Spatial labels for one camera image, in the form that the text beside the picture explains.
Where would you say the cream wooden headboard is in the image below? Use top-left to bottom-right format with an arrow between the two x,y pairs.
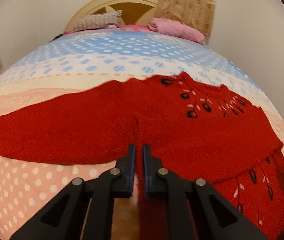
64,0 -> 159,31

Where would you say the polka dot bed sheet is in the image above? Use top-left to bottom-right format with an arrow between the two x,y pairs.
0,29 -> 284,239

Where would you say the red knitted embroidered sweater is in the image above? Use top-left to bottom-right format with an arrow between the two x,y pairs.
0,72 -> 284,239

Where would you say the pink folded blanket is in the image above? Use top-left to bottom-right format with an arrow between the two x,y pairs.
147,17 -> 205,45

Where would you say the striped grey pillow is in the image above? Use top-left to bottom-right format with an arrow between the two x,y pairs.
66,10 -> 122,33

